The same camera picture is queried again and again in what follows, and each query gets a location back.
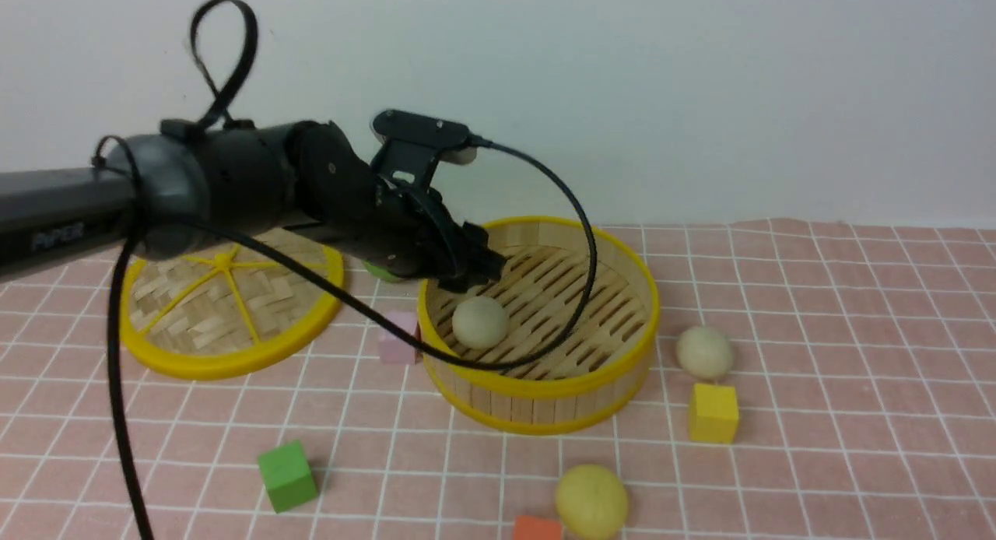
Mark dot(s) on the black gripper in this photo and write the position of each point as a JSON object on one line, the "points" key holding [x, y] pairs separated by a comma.
{"points": [[400, 228]]}

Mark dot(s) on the white bun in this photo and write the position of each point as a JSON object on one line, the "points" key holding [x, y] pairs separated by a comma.
{"points": [[479, 322], [705, 352]]}

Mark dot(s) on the yellow bun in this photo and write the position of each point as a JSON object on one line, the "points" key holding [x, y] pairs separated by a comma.
{"points": [[592, 502]]}

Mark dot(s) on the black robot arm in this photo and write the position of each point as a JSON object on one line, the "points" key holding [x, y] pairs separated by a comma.
{"points": [[240, 180]]}

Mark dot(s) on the bamboo steamer tray yellow rim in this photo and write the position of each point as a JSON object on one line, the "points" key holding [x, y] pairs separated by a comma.
{"points": [[593, 374]]}

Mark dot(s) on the woven bamboo steamer lid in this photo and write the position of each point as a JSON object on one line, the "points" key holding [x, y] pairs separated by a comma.
{"points": [[223, 312]]}

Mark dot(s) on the green apple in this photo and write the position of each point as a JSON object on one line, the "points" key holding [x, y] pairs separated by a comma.
{"points": [[382, 274]]}

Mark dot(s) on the pink cube block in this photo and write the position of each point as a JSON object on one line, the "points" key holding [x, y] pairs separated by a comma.
{"points": [[393, 350]]}

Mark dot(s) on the orange cube block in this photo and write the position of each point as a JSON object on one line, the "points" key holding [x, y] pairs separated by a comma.
{"points": [[529, 527]]}

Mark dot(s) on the green cube block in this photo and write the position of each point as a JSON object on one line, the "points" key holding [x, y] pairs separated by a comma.
{"points": [[287, 476]]}

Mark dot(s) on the yellow cube block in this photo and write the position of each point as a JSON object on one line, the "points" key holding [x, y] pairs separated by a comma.
{"points": [[713, 414]]}

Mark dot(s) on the pink checkered tablecloth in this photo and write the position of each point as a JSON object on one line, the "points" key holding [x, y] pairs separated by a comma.
{"points": [[864, 369]]}

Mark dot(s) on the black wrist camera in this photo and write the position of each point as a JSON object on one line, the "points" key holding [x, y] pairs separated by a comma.
{"points": [[420, 139]]}

